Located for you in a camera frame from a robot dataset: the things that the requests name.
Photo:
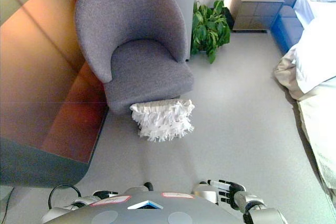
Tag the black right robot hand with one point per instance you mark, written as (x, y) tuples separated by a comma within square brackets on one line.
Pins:
[(228, 191)]

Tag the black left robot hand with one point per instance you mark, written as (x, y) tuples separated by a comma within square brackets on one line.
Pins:
[(105, 194)]

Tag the white fluffy rug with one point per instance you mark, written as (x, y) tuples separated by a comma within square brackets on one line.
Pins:
[(162, 121)]

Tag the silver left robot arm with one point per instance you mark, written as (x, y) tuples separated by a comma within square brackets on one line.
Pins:
[(60, 211)]

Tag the silver right robot leg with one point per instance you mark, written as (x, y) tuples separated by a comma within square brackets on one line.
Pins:
[(206, 193)]

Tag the silver robot leg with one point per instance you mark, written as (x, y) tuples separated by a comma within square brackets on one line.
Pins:
[(135, 190), (206, 193)]

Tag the silver left robot leg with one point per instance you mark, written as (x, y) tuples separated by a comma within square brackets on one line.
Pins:
[(135, 190)]

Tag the black left robot foot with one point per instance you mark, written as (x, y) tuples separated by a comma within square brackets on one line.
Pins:
[(148, 186)]

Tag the grey robot torso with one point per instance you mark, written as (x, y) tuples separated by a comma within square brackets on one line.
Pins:
[(147, 212)]

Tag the beige bed blanket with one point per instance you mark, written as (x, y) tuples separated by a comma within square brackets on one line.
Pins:
[(319, 119)]

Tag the grey upholstered armchair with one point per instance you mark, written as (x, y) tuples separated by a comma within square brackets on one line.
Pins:
[(147, 72)]

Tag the green leafy houseplant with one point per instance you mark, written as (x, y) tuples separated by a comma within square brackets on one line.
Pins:
[(208, 32)]

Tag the white bed duvet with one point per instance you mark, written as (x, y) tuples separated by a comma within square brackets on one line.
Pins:
[(317, 51)]

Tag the beige nightstand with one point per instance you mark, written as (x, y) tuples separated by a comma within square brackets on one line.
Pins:
[(256, 11)]

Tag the blue upholstered bed frame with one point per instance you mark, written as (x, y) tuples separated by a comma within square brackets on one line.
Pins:
[(287, 28)]

